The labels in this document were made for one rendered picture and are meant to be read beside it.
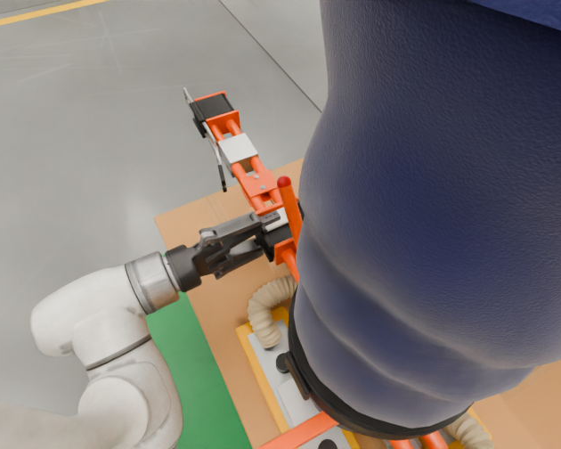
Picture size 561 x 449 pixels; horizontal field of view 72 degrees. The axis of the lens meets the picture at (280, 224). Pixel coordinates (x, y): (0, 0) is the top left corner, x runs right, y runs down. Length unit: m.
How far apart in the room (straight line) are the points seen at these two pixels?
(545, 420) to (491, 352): 1.07
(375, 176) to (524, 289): 0.07
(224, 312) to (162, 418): 0.22
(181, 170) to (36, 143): 0.94
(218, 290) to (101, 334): 0.25
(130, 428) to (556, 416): 1.05
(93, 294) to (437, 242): 0.53
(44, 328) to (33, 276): 1.53
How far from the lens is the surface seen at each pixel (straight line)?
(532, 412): 1.28
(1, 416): 0.48
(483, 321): 0.20
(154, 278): 0.62
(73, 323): 0.64
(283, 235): 0.65
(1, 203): 2.56
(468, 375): 0.29
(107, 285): 0.63
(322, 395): 0.44
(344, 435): 0.68
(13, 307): 2.14
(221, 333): 0.74
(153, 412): 0.62
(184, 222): 1.38
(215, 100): 0.91
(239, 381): 0.71
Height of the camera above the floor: 1.64
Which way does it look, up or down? 55 degrees down
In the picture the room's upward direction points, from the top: straight up
